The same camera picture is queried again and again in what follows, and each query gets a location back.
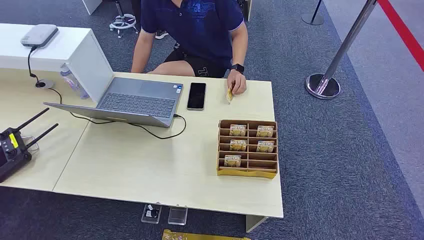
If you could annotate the black remote controller with antennas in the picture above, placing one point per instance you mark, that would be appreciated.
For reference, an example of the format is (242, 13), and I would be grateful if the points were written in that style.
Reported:
(13, 155)

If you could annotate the white raised counter shelf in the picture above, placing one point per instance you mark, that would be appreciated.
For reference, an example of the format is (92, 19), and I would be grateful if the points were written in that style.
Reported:
(66, 46)

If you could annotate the person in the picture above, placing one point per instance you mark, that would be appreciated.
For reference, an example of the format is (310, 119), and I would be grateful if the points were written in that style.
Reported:
(198, 26)

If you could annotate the person's right forearm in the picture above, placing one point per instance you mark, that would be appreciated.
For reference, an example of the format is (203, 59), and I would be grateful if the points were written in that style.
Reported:
(140, 59)

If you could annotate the white cabinet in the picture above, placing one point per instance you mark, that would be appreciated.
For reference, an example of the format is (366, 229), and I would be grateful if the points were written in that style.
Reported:
(91, 5)

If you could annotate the person's left forearm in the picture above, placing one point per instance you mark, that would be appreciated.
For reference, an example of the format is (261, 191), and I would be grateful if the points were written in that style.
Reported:
(240, 49)

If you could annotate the yellow floor tape strip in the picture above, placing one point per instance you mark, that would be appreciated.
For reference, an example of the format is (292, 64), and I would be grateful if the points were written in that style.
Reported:
(205, 236)

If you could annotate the stool base with footring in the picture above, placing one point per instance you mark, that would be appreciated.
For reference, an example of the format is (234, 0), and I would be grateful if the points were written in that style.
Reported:
(123, 22)

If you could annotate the clear plastic water bottle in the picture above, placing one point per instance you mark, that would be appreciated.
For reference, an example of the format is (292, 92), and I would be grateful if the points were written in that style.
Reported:
(71, 81)

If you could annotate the person's left hand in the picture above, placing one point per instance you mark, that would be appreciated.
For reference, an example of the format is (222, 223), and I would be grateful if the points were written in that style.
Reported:
(238, 82)

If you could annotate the wooden card holder box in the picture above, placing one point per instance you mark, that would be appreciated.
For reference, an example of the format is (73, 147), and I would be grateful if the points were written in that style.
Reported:
(246, 173)

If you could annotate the black smartphone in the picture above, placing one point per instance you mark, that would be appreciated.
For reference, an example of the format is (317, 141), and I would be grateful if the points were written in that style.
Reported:
(196, 96)

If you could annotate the chrome stanchion post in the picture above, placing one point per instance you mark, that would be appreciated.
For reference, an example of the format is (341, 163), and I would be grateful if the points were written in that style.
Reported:
(323, 86)

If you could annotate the red barrier belt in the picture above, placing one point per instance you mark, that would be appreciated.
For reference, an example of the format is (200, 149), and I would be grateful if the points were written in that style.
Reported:
(402, 31)

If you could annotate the grey flat device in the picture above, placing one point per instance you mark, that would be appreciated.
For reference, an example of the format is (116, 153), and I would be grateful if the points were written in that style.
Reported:
(39, 35)

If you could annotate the white desk leg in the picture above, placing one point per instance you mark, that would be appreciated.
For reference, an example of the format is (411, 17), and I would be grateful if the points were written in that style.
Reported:
(254, 223)

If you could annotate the grey laptop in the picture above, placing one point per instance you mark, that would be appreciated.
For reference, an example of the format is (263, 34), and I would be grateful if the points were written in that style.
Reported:
(139, 99)

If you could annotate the dark stanchion post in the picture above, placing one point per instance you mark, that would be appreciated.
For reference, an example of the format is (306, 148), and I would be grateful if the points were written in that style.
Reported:
(313, 19)

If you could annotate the black smartwatch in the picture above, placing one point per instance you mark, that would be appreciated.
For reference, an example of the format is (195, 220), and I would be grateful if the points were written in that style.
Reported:
(238, 68)

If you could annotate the clear acrylic stand with label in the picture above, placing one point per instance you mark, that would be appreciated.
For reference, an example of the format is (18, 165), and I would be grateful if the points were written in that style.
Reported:
(151, 213)

